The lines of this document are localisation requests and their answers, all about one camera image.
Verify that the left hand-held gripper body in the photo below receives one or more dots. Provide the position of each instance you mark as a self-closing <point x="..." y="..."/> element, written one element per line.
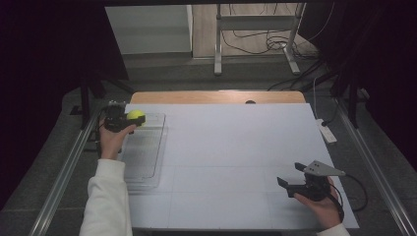
<point x="116" y="119"/>

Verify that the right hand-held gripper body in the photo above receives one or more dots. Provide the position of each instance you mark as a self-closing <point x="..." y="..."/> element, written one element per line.
<point x="314" y="190"/>

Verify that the yellow-green tennis ball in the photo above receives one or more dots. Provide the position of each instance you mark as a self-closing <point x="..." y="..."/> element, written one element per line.
<point x="135" y="114"/>

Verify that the clear plastic container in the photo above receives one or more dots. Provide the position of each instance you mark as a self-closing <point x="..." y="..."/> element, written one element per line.
<point x="146" y="150"/>

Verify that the person's left hand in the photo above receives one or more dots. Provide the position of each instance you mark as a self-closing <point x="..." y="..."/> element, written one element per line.
<point x="111" y="142"/>

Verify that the person's right hand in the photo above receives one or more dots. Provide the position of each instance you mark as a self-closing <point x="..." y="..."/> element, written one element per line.
<point x="326" y="211"/>

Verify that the black stand leg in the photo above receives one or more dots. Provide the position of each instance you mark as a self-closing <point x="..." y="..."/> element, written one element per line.
<point x="352" y="98"/>
<point x="86" y="98"/>

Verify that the white power strip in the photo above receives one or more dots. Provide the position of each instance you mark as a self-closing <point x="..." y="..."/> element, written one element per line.
<point x="327" y="132"/>

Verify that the white board table cover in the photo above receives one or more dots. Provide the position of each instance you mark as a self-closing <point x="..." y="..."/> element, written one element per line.
<point x="223" y="183"/>

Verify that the wooden table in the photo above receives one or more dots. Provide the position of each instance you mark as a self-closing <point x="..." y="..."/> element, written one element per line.
<point x="196" y="97"/>

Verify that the dark curtain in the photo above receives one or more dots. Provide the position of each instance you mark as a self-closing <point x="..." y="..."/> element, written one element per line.
<point x="39" y="82"/>
<point x="387" y="65"/>

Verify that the white cabinet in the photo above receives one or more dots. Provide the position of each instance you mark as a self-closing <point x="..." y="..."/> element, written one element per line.
<point x="147" y="29"/>

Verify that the grey metal floor rail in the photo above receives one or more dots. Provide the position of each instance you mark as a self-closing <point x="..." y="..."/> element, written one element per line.
<point x="377" y="173"/>
<point x="62" y="180"/>

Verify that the grey metal stand frame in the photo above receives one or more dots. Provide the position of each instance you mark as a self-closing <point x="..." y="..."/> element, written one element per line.
<point x="255" y="23"/>

